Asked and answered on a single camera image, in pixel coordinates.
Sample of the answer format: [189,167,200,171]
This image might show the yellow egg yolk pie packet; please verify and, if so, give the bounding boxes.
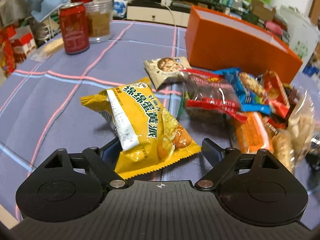
[81,77,201,179]

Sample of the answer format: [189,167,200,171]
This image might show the red clear snack packet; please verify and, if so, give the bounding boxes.
[180,69,247,123]

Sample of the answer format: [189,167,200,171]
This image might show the clear bag of crackers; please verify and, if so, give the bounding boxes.
[272,90,315,173]

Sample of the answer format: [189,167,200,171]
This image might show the beige cookie snack packet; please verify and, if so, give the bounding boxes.
[144,56,191,90]

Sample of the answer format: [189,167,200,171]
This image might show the blue cracker snack packet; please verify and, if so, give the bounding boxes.
[213,68,271,115]

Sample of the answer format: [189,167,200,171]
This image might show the red orange snack packet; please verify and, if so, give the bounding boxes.
[262,70,290,118]

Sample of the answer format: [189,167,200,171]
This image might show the purple plaid tablecloth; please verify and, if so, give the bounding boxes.
[1,21,319,229]

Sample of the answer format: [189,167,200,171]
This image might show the orange storage box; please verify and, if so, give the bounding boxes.
[185,6,302,83]

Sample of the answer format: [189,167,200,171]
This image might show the red soda can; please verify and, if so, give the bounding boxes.
[59,2,90,55]

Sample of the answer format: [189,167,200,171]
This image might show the clear glass jar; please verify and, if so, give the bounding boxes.
[84,0,113,43]

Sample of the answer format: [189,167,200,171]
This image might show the white refrigerator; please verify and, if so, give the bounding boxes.
[279,5,319,72]

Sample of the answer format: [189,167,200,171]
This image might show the cardboard box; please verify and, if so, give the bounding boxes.
[249,0,276,21]

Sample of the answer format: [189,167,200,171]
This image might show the cream tv cabinet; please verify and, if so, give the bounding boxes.
[126,6,190,27]

